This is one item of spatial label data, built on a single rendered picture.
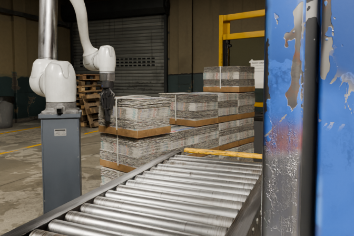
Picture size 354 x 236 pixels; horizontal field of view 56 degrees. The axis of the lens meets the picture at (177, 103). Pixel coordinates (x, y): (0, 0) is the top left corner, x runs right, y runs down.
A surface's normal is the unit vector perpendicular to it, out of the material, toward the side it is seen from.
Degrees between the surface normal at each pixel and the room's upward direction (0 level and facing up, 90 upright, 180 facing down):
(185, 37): 90
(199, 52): 90
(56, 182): 90
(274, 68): 90
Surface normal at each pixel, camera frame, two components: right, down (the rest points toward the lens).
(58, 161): 0.24, 0.07
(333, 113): -0.39, 0.07
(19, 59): 0.92, 0.03
